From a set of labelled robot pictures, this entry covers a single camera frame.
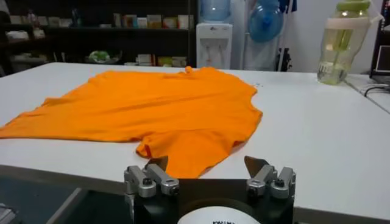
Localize laptop charger cable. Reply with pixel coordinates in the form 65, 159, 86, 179
364, 86, 390, 97

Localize white metal jug rack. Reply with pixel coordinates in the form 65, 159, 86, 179
237, 0, 293, 71

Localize grey open laptop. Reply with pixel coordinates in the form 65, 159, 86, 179
369, 0, 390, 86

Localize upright blue water jug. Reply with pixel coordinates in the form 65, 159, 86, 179
199, 0, 232, 23

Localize dark blue hanging cloth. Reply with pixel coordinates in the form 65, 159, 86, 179
278, 0, 298, 13

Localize clear bottle green lid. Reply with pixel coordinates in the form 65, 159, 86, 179
316, 0, 384, 86

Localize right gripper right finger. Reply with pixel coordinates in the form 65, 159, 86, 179
244, 155, 296, 200

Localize black stand beside rack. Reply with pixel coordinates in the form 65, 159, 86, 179
275, 47, 293, 72

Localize dark bowl green contents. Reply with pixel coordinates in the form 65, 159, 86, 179
85, 50, 122, 65

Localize white water dispenser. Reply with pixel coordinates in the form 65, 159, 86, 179
196, 23, 233, 70

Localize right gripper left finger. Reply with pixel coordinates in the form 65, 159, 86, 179
124, 155, 180, 198

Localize orange t-shirt white print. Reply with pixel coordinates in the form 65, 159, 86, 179
0, 66, 263, 180

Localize black shelving unit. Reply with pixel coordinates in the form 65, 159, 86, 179
0, 0, 199, 75

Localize blue water jug lying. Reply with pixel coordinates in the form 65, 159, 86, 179
248, 0, 284, 43

